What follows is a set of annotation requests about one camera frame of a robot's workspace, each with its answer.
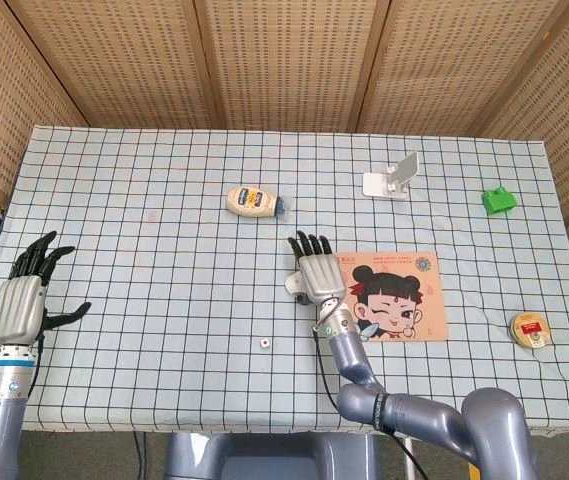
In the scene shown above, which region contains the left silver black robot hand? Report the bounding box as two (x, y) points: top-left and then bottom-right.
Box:
(0, 230), (93, 347)

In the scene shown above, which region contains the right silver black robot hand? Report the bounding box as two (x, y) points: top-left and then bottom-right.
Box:
(286, 230), (350, 308)

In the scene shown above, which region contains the white computer mouse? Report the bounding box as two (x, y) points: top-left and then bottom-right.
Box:
(284, 269), (308, 297)

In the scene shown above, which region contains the orange cartoon girl mouse pad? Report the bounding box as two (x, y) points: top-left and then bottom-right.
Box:
(336, 251), (450, 344)

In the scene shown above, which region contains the mayonnaise squeeze bottle blue cap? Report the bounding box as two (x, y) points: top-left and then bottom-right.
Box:
(225, 184), (291, 220)

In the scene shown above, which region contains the white folding phone stand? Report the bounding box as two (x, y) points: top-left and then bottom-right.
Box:
(362, 150), (421, 201)

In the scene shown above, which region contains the blue checkered tablecloth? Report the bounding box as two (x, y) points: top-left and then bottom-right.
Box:
(0, 124), (569, 434)

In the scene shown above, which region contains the grey robot torso base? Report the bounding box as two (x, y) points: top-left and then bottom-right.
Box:
(163, 432), (381, 480)

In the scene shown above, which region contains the green toy building brick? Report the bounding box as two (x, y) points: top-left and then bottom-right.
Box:
(481, 185), (519, 217)

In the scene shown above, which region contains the round yellow tin red label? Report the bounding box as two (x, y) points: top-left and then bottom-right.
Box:
(508, 312), (553, 349)

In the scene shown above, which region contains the woven bamboo folding screen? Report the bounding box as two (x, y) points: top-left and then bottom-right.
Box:
(0, 0), (569, 331)

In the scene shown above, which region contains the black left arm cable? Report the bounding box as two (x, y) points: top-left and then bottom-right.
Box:
(23, 332), (48, 402)

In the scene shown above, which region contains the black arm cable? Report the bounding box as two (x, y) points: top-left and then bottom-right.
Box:
(23, 332), (48, 402)
(312, 299), (428, 480)

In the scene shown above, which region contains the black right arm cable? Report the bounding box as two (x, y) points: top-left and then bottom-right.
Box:
(312, 299), (428, 480)

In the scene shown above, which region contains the black velcro cable strap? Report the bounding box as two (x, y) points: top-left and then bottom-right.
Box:
(369, 392), (394, 434)

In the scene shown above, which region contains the thin black hanging cable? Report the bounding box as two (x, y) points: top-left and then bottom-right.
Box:
(132, 430), (147, 480)

